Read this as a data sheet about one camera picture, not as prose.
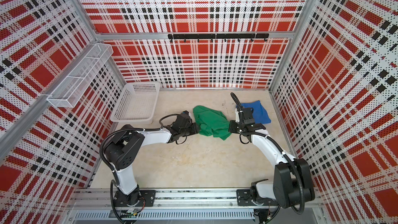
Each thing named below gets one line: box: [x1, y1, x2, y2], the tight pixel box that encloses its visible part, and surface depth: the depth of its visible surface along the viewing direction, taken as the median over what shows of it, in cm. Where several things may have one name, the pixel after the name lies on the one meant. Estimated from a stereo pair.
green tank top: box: [192, 105, 232, 141], surface depth 97 cm
